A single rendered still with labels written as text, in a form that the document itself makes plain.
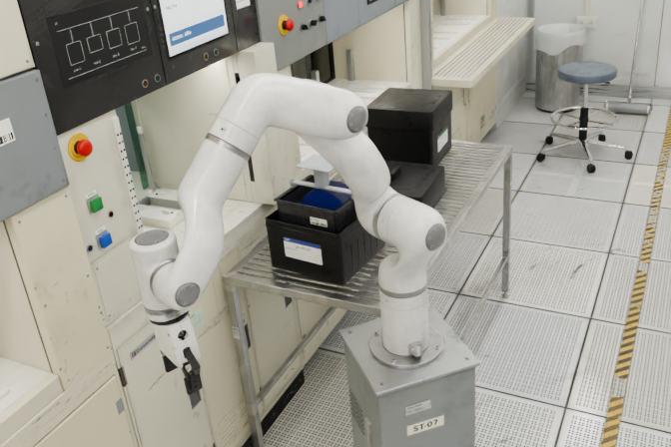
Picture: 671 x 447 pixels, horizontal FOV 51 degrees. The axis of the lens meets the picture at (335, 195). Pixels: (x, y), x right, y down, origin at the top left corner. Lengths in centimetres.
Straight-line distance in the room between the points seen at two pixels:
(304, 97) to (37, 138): 64
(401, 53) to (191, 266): 254
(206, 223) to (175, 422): 112
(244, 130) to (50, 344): 79
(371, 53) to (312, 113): 237
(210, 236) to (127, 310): 78
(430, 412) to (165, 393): 80
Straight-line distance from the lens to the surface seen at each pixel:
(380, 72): 370
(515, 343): 316
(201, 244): 125
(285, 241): 219
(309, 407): 288
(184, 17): 205
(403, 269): 166
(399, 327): 178
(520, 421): 280
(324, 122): 134
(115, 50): 185
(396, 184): 251
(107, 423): 205
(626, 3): 604
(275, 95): 132
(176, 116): 252
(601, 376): 304
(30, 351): 191
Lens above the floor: 191
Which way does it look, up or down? 25 degrees down
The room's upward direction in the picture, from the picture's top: 5 degrees counter-clockwise
